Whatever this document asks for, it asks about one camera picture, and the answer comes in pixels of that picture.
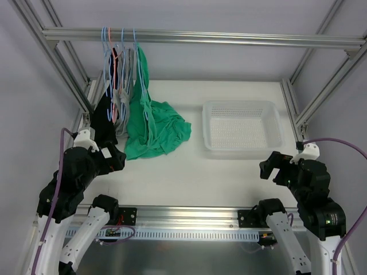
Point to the white perforated plastic basket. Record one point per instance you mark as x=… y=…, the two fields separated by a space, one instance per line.
x=241 y=126

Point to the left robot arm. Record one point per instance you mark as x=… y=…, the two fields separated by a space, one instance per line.
x=58 y=203

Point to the black left base bracket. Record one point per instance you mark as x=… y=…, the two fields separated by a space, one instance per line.
x=127 y=216

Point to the black tank top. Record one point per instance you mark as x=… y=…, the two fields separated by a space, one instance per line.
x=104 y=128

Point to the green tank top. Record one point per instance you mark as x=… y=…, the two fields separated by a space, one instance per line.
x=163 y=133

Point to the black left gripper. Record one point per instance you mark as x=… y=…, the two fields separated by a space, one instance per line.
x=115 y=160

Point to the black right base bracket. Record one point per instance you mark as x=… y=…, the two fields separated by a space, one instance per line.
x=248 y=219

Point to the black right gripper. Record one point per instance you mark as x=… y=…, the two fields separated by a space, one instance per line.
x=276 y=169

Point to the grey tank top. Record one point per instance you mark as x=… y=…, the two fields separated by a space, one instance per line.
x=121 y=126

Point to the white slotted cable duct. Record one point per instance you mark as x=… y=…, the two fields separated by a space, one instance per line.
x=180 y=235

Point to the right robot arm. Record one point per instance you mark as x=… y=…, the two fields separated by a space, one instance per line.
x=324 y=219

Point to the light blue wire hanger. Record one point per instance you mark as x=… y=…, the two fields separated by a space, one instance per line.
x=141 y=65

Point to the aluminium hanging rail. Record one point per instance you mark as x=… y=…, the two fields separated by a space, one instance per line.
x=189 y=37

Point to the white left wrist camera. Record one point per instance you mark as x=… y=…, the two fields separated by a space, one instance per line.
x=85 y=139

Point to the front aluminium rail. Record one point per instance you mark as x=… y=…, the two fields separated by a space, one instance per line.
x=186 y=218

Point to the black base bracket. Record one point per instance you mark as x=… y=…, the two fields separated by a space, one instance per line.
x=127 y=216
x=248 y=219

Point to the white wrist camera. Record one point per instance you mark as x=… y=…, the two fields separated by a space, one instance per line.
x=308 y=151
x=85 y=139

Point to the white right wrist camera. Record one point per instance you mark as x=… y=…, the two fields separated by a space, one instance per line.
x=308 y=151

